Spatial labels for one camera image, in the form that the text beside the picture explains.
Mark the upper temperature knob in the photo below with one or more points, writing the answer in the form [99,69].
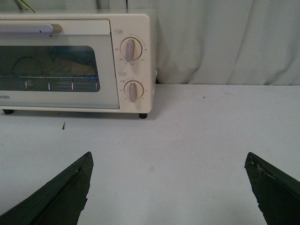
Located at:
[131,49]

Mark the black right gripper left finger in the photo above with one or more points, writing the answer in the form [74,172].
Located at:
[59,202]

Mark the lower timer knob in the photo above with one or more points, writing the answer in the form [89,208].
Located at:
[133,90]

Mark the oven glass door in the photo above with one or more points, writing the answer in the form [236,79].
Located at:
[57,63]

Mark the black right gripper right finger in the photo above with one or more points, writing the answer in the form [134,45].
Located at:
[277,193]

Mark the white curtain backdrop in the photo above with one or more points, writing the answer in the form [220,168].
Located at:
[250,42]

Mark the cream toaster oven body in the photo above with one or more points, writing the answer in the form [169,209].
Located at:
[135,23]

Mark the green striped spider plant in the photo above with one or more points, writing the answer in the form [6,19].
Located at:
[24,5]

